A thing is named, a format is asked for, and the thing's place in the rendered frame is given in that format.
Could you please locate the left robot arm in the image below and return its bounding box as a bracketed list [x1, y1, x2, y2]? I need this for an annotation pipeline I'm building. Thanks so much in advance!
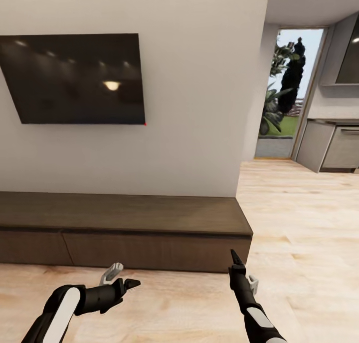
[21, 264, 141, 343]

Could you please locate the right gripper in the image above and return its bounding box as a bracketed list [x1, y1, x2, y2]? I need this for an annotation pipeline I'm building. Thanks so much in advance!
[230, 250, 251, 299]

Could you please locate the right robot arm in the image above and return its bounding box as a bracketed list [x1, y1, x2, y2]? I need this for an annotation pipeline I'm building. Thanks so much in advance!
[230, 250, 288, 343]

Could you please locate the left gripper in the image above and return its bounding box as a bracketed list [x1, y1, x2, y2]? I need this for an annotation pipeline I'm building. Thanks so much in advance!
[94, 278, 141, 314]

